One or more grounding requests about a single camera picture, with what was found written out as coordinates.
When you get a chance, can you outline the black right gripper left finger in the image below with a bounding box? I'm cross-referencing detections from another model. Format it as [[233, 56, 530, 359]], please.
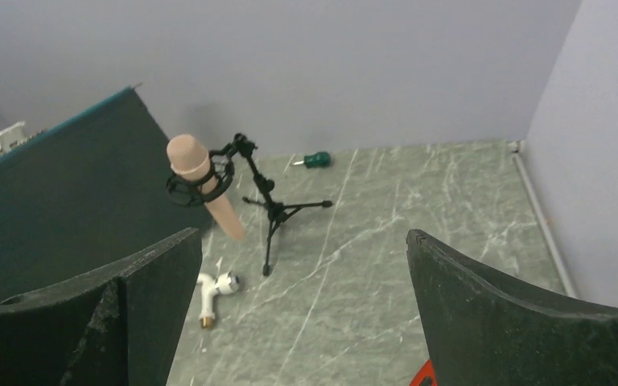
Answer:
[[0, 228, 203, 385]]

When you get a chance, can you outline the white plastic faucet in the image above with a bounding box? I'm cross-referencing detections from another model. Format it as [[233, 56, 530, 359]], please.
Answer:
[[197, 271, 241, 330]]

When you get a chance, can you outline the pink microphone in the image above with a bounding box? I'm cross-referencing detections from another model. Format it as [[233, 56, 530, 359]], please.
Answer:
[[167, 134, 245, 241]]

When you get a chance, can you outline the red handle adjustable wrench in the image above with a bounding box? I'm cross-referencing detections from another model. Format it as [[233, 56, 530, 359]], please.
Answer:
[[409, 359, 438, 386]]

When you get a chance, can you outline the dark teal-edged board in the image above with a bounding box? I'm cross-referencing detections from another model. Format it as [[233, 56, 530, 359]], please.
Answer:
[[0, 88, 212, 302]]

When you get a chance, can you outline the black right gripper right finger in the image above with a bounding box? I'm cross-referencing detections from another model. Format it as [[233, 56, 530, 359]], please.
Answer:
[[406, 229, 618, 385]]

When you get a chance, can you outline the white bracket behind board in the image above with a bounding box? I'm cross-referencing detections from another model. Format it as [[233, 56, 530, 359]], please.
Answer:
[[0, 121, 27, 153]]

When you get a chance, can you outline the black tripod shock mount stand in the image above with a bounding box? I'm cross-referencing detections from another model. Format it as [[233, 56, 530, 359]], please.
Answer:
[[166, 133, 333, 277]]

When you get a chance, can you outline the green handle screwdriver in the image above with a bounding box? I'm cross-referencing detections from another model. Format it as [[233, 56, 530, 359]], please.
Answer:
[[291, 151, 332, 169]]

